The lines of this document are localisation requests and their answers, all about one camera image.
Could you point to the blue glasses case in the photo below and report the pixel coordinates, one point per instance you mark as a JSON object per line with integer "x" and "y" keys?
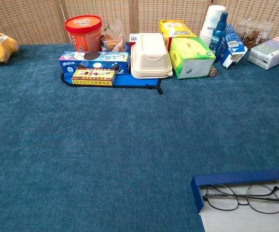
{"x": 238, "y": 177}

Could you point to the black wire-frame eyeglasses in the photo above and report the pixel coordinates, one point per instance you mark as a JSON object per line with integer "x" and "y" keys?
{"x": 244, "y": 197}

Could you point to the long multicolour tissue pack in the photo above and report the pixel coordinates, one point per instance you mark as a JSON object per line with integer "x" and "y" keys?
{"x": 274, "y": 50}

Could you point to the small brown cylinder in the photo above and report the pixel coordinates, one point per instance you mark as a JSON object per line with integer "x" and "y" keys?
{"x": 213, "y": 72}

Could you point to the blue white carton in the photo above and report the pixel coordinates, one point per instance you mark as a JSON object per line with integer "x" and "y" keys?
{"x": 233, "y": 43}

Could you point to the clear box brown items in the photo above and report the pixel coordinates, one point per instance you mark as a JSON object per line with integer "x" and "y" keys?
{"x": 255, "y": 33}

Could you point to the blue spray bottle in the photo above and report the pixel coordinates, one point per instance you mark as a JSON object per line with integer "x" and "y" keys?
{"x": 219, "y": 36}

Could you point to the green tissue pack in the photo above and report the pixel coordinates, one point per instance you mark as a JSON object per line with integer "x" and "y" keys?
{"x": 190, "y": 55}

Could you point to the white plastic bottle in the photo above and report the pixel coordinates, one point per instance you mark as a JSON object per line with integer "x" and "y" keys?
{"x": 212, "y": 24}

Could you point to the beige lidded lunch box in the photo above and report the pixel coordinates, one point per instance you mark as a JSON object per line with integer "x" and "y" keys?
{"x": 151, "y": 58}

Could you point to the blue pouch black trim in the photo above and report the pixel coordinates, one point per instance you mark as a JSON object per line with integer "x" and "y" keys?
{"x": 134, "y": 81}

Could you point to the yellow snack box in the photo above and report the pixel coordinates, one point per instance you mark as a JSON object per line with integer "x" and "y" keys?
{"x": 175, "y": 30}

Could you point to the small white red box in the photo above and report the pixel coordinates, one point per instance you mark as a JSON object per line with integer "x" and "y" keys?
{"x": 133, "y": 39}

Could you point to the blue cookie box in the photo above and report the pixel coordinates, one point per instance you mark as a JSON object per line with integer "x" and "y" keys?
{"x": 105, "y": 61}

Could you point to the small yellow red box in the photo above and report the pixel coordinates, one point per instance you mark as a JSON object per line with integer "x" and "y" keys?
{"x": 93, "y": 77}

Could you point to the bagged brown pastry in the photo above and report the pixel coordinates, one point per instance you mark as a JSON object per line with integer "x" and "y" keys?
{"x": 114, "y": 39}

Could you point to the red snack tub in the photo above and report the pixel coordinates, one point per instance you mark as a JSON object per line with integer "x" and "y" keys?
{"x": 84, "y": 33}

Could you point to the wicker folding screen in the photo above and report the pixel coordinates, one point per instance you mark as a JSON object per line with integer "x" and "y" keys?
{"x": 33, "y": 19}

